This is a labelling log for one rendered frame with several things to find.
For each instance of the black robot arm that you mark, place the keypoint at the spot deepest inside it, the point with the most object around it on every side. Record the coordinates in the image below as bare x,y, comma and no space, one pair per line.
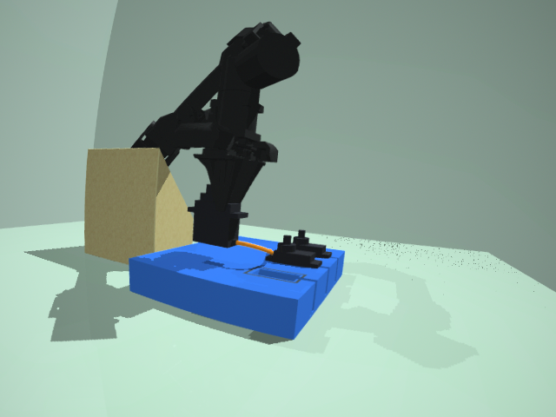
255,58

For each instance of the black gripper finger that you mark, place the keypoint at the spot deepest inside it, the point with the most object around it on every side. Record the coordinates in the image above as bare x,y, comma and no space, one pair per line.
222,172
248,173

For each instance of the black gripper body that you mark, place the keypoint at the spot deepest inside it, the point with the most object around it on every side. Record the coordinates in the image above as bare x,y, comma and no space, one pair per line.
234,132

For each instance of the blue rectangular platform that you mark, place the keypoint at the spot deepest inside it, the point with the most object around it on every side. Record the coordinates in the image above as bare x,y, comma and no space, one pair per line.
273,294

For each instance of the black micro servo with orange cable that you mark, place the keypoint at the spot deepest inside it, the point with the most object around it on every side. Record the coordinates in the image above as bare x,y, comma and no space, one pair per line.
218,228

